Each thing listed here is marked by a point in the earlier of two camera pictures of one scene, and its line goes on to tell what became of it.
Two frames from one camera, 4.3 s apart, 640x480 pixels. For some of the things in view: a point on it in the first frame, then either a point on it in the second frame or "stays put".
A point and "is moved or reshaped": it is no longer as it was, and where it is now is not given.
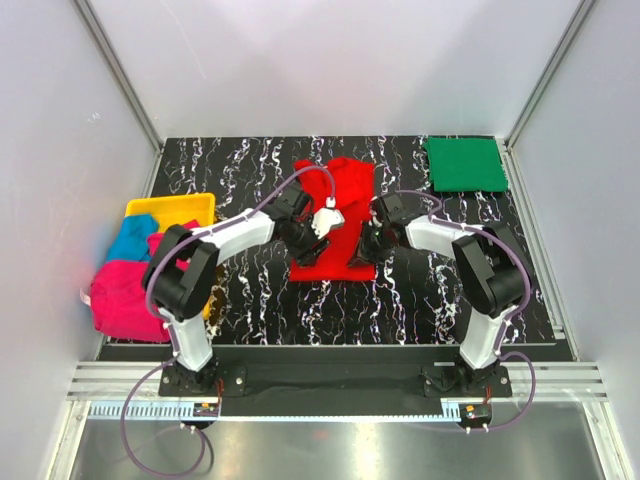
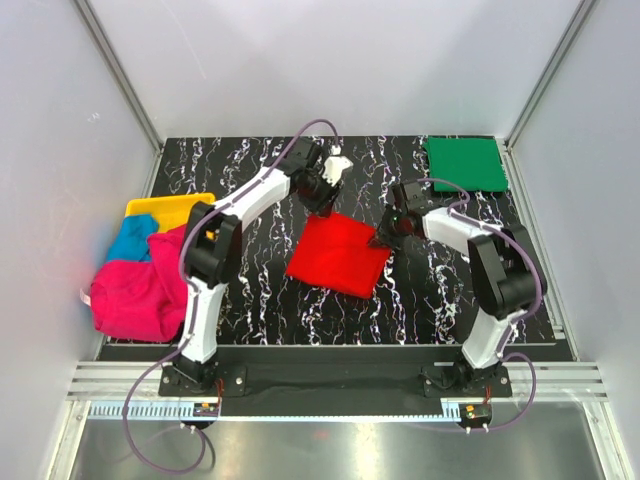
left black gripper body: x=303 y=243 -> x=317 y=194
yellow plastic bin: x=181 y=211 stays put
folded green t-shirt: x=466 y=164 stays put
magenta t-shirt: x=120 y=301 stays put
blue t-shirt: x=130 y=240 stays put
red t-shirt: x=354 y=189 is moved or reshaped
